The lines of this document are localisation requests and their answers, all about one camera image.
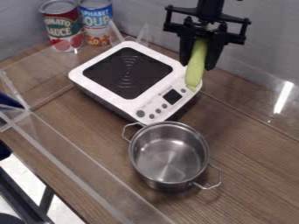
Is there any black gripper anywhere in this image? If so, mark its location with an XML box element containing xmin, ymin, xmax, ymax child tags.
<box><xmin>163</xmin><ymin>0</ymin><xmax>251</xmax><ymax>71</ymax></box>

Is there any white and black stove top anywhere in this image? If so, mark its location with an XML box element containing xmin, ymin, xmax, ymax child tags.
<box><xmin>69</xmin><ymin>41</ymin><xmax>199</xmax><ymax>125</ymax></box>

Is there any alphabet soup can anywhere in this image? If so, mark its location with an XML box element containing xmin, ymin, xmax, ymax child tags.
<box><xmin>79</xmin><ymin>0</ymin><xmax>114</xmax><ymax>46</ymax></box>

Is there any tomato sauce can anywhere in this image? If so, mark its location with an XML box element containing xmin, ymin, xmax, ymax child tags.
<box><xmin>40</xmin><ymin>0</ymin><xmax>83</xmax><ymax>52</ymax></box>

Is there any stainless steel pot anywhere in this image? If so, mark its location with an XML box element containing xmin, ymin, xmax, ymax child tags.
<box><xmin>122</xmin><ymin>122</ymin><xmax>222</xmax><ymax>191</ymax></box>

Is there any dark blue object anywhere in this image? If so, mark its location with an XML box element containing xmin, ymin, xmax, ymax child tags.
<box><xmin>0</xmin><ymin>92</ymin><xmax>24</xmax><ymax>109</ymax></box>

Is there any clear acrylic barrier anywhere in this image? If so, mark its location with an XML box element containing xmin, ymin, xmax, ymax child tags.
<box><xmin>0</xmin><ymin>68</ymin><xmax>178</xmax><ymax>224</ymax></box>

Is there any black metal table frame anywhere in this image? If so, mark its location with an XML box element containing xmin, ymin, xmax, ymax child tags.
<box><xmin>0</xmin><ymin>168</ymin><xmax>55</xmax><ymax>224</ymax></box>

